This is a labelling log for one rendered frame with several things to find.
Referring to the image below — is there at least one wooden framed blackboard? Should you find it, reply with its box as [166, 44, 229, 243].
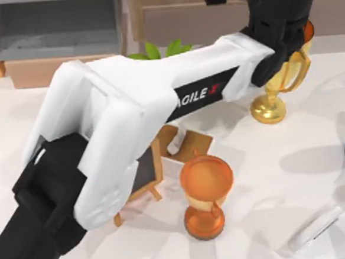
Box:
[106, 121, 220, 228]

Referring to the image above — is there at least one light wooden cabinet base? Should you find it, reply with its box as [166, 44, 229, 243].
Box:
[4, 52, 126, 90]

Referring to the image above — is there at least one green potted plant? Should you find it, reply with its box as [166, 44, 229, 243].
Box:
[125, 38, 197, 63]

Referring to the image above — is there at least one orange trophy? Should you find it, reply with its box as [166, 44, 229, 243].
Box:
[177, 153, 239, 242]

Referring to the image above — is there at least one gold trophy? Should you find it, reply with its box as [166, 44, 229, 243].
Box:
[243, 20, 321, 127]

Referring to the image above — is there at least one wooden drawer front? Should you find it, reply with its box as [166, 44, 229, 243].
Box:
[141, 0, 256, 44]

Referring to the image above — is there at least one grey cabinet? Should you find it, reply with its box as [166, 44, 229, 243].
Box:
[0, 0, 124, 63]

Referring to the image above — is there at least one wooden cupboard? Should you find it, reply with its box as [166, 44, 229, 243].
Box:
[119, 0, 345, 70]

